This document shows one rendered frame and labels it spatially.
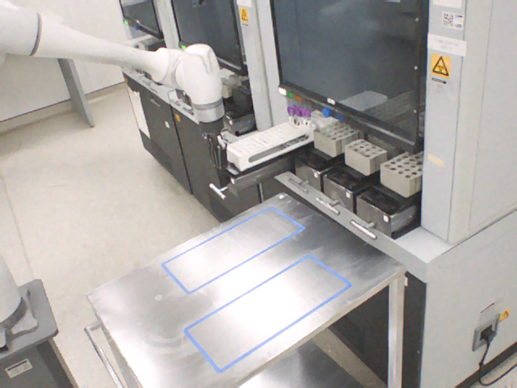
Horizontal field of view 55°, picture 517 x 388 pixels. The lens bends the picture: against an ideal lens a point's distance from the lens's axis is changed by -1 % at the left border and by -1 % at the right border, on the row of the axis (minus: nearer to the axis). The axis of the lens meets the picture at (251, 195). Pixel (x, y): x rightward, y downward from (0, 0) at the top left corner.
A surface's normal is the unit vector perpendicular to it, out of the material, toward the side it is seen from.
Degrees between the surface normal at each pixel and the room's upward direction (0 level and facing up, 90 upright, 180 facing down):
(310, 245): 0
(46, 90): 90
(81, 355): 0
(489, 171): 90
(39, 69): 90
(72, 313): 0
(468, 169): 90
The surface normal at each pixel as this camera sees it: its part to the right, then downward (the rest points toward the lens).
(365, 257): -0.14, -0.83
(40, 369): 0.50, 0.40
